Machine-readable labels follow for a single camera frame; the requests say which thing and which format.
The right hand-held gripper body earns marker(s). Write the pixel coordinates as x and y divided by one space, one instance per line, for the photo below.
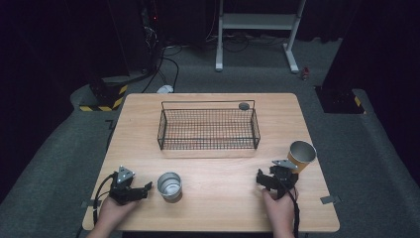
284 177

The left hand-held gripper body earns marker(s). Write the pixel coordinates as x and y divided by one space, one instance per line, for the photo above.
123 185

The short brown metal-lined cup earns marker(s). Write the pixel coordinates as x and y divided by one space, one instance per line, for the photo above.
169 188

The tall orange metal-lined cup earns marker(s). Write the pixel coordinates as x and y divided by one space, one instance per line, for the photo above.
302 155

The person's right hand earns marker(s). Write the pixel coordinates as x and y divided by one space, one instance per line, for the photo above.
279 210

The person's left hand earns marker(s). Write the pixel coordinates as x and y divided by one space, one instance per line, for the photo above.
114 213

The grey tape piece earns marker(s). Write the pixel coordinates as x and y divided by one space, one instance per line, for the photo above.
330 199
88 203

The grey round table grommet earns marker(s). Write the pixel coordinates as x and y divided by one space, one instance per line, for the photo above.
244 106

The yellow-black striped black base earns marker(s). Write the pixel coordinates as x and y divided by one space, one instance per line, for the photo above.
340 100
109 95

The white power adapter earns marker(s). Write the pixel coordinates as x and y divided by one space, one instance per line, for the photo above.
165 89

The small red floor object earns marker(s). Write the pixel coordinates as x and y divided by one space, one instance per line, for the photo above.
305 73

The white metal stand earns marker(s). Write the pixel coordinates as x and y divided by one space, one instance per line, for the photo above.
257 21

